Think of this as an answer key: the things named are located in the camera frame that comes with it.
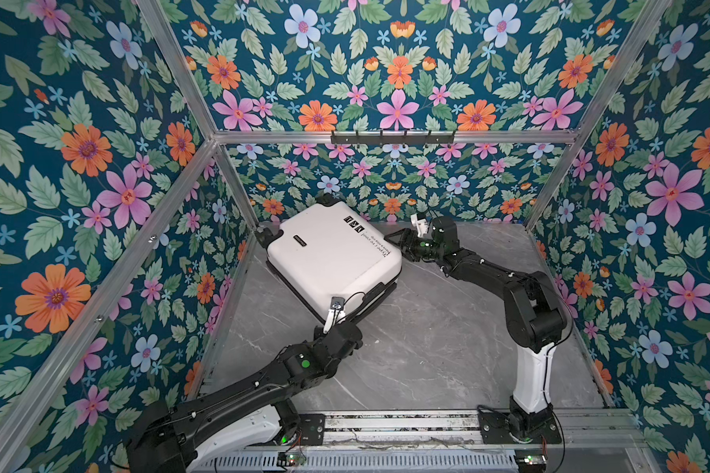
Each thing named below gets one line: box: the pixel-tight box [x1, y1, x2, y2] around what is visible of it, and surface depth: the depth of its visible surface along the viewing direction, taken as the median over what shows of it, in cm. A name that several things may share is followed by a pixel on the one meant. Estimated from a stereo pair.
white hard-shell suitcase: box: [255, 195, 403, 323], surface depth 87 cm
